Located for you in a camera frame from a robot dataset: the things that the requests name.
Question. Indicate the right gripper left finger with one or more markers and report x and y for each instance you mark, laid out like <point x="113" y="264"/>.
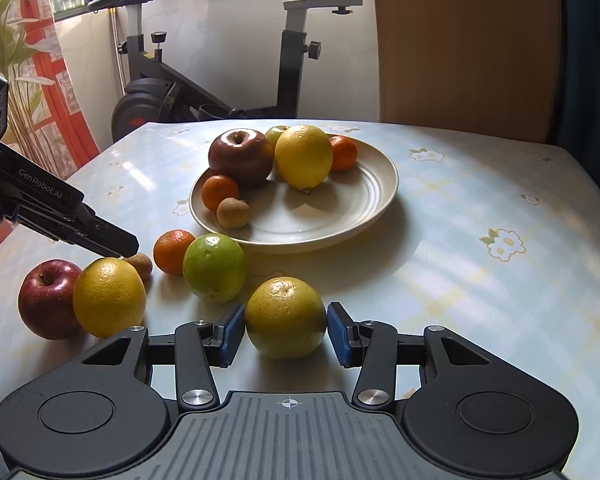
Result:
<point x="199" y="346"/>

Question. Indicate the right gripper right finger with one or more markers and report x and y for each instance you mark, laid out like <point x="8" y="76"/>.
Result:
<point x="372" y="348"/>

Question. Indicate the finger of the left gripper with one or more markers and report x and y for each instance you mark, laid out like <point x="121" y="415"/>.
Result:
<point x="87" y="230"/>

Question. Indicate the brown kiwi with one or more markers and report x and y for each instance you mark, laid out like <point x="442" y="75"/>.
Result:
<point x="232" y="214"/>
<point x="142" y="264"/>

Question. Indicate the yellow orange fruit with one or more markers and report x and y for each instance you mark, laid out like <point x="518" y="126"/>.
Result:
<point x="108" y="296"/>

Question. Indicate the orange tangerine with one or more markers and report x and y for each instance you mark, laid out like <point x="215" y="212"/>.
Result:
<point x="170" y="249"/>

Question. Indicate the large red apple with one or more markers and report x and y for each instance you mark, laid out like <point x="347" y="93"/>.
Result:
<point x="45" y="300"/>

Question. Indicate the yellow-green orange fruit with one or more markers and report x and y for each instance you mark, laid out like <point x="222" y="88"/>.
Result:
<point x="285" y="318"/>

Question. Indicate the red floral curtain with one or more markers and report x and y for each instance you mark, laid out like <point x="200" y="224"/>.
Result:
<point x="45" y="122"/>

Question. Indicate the tangerine on plate left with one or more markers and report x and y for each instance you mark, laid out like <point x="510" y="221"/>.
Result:
<point x="216" y="189"/>

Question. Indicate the tangerine on plate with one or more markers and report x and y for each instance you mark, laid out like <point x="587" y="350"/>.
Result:
<point x="216" y="189"/>
<point x="344" y="153"/>

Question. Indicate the brown kiwi on plate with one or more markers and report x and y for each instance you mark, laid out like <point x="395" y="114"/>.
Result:
<point x="232" y="214"/>

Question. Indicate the black exercise bike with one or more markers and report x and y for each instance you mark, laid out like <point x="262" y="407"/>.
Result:
<point x="231" y="48"/>

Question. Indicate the beige round plate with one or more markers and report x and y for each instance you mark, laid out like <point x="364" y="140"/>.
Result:
<point x="286" y="221"/>

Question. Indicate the floral plaid tablecloth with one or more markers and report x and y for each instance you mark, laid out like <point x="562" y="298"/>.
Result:
<point x="495" y="239"/>

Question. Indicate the red apple on plate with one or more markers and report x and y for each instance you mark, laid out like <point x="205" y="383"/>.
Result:
<point x="245" y="155"/>

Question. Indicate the tangerine on plate right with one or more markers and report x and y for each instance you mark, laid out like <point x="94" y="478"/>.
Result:
<point x="344" y="153"/>

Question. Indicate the big yellow citrus on plate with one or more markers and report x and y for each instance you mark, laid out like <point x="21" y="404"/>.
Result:
<point x="303" y="156"/>

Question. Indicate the small green apple on plate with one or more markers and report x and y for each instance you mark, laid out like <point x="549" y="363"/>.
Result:
<point x="274" y="133"/>

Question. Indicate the dark teal curtain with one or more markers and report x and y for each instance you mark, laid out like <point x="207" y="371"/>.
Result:
<point x="575" y="123"/>

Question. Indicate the wooden door panel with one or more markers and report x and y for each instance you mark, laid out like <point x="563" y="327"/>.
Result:
<point x="480" y="66"/>

